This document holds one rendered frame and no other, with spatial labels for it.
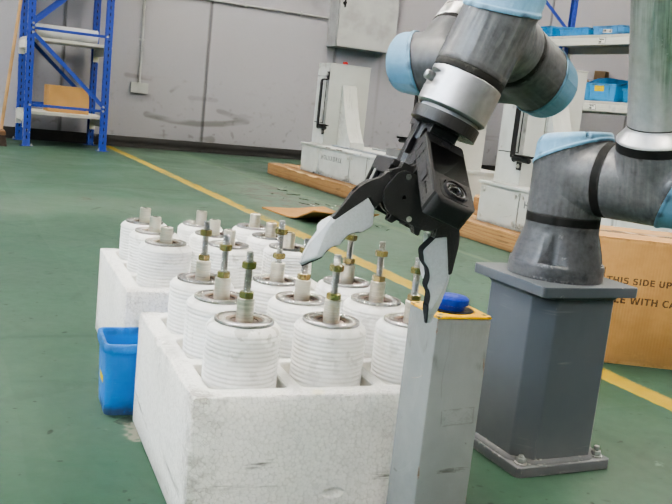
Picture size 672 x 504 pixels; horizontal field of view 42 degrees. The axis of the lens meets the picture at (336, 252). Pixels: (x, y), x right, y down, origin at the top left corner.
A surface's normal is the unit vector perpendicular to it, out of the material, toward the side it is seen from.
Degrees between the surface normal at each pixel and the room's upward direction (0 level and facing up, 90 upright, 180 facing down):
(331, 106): 90
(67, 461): 0
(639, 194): 108
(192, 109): 90
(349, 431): 90
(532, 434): 90
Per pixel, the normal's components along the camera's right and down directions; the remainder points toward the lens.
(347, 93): 0.43, -0.19
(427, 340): -0.92, -0.04
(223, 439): 0.36, 0.19
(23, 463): 0.11, -0.98
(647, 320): -0.02, 0.16
